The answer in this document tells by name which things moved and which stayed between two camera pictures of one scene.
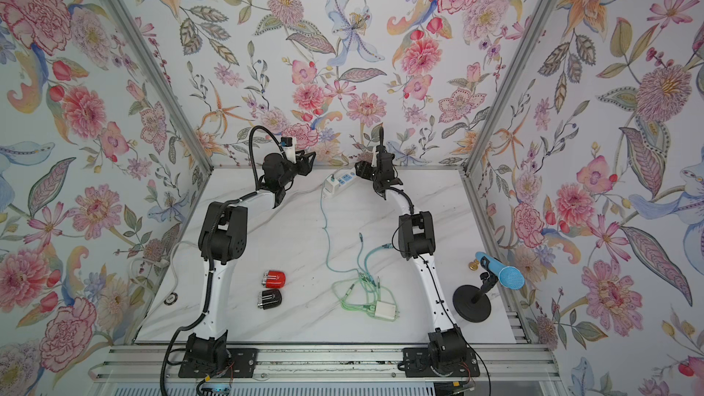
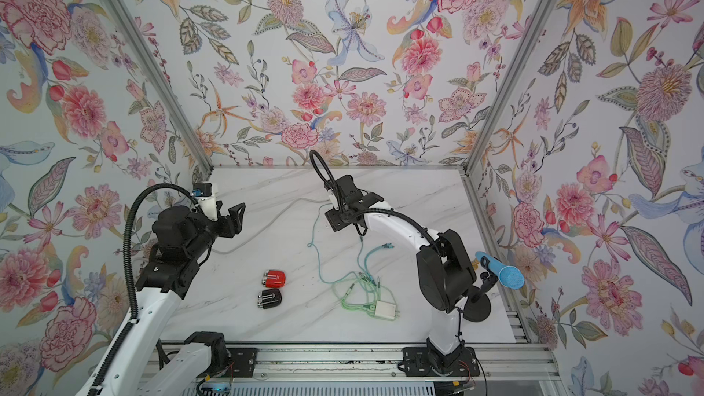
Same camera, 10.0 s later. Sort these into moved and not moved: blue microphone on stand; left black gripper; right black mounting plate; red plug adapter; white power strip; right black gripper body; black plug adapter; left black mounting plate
Moved: white power strip; left black gripper; right black gripper body
Not moved: black plug adapter; red plug adapter; blue microphone on stand; left black mounting plate; right black mounting plate
